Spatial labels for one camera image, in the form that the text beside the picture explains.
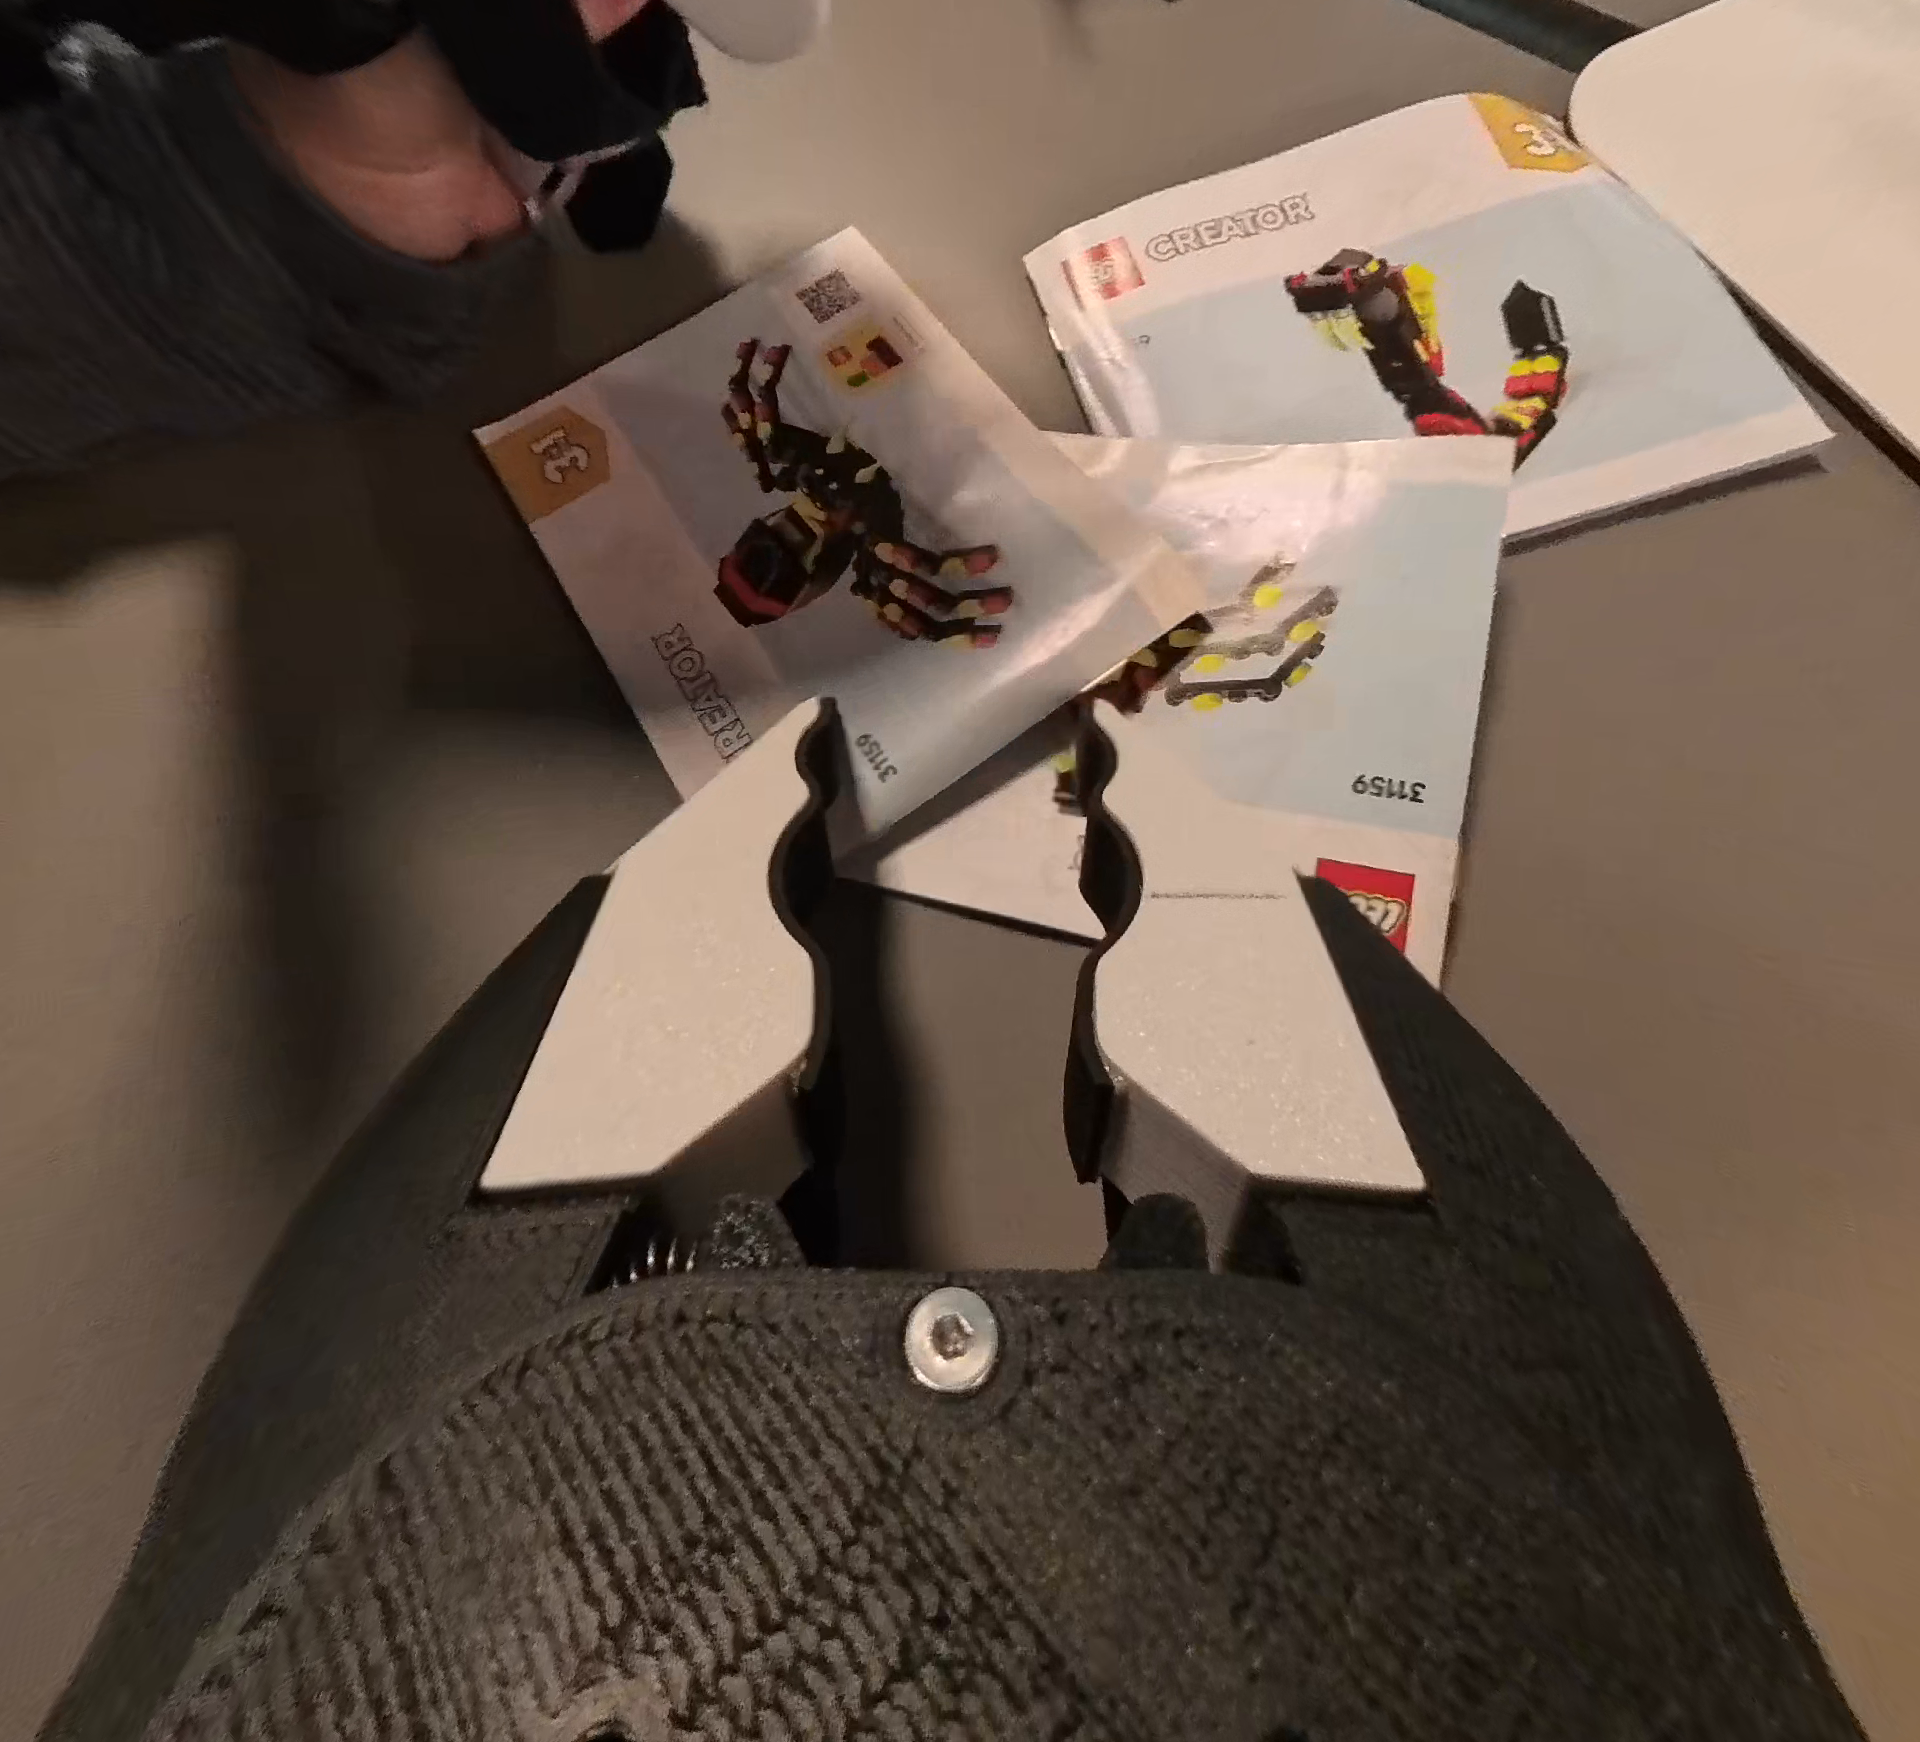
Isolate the person's left hand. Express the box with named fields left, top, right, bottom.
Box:
left=224, top=0, right=684, bottom=261

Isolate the snake instruction booklet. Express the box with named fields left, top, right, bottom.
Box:
left=1025, top=94, right=1834, bottom=541

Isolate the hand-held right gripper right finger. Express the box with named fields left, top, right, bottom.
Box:
left=1061, top=699, right=1429, bottom=1249

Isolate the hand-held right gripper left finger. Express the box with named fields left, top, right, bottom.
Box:
left=479, top=695, right=846, bottom=1227

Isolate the spider instruction booklet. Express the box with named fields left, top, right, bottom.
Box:
left=474, top=223, right=1187, bottom=874

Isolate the person's left forearm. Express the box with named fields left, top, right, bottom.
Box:
left=0, top=32, right=549, bottom=484

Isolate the clear stand with white base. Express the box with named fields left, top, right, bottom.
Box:
left=1567, top=0, right=1920, bottom=470

